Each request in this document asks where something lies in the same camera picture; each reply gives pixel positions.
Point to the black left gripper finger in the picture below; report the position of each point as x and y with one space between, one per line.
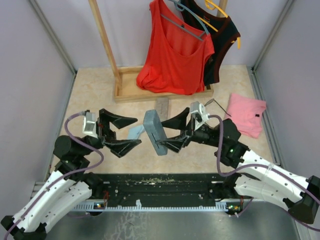
121 121
121 147

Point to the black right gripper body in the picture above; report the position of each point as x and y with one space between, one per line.
201 134

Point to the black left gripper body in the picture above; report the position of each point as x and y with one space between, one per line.
106 128

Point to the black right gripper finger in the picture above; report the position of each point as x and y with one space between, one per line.
174 144
178 122

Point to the light blue cleaning cloth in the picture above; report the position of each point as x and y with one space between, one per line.
135 132

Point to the grey glasses case green lining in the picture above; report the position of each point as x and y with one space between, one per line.
162 108

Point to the blue-grey glasses case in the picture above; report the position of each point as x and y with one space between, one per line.
155 131

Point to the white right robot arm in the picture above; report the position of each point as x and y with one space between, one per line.
245 172

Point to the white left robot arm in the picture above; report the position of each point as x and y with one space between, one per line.
72 181

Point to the wooden clothes rack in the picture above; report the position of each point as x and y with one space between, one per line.
125 87

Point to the folded pink t-shirt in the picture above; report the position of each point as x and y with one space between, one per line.
246 113

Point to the red tank top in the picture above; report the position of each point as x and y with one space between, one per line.
176 56

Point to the black maroon-trimmed tank top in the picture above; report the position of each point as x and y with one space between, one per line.
223 32

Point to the grey clothes hanger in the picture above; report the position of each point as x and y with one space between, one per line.
187 22

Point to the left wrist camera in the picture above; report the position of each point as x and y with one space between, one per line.
89 127

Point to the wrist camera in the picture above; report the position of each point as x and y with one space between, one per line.
89 127
199 111

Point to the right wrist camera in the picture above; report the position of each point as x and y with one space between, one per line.
199 111

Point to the thin metal frame sunglasses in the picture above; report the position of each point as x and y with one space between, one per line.
212 100

